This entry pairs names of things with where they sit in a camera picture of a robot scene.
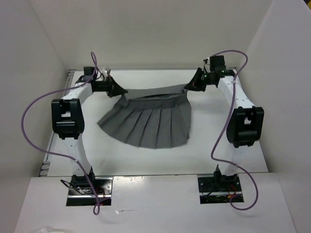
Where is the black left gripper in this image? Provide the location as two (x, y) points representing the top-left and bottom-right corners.
(94, 73), (127, 97)

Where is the grey pleated skirt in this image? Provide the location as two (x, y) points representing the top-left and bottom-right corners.
(97, 84), (191, 149)

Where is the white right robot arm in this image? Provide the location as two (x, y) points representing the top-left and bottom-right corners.
(185, 54), (264, 195)

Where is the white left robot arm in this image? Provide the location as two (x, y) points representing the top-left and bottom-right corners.
(51, 67), (128, 195)

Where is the white crumpled cloth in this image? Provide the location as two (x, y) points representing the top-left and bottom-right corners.
(33, 227), (72, 233)

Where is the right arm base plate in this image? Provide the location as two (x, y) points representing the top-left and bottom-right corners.
(197, 174), (244, 204)

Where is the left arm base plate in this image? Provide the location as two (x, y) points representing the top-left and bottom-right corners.
(60, 177), (113, 206)

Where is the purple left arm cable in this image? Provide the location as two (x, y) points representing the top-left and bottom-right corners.
(20, 51), (112, 216)

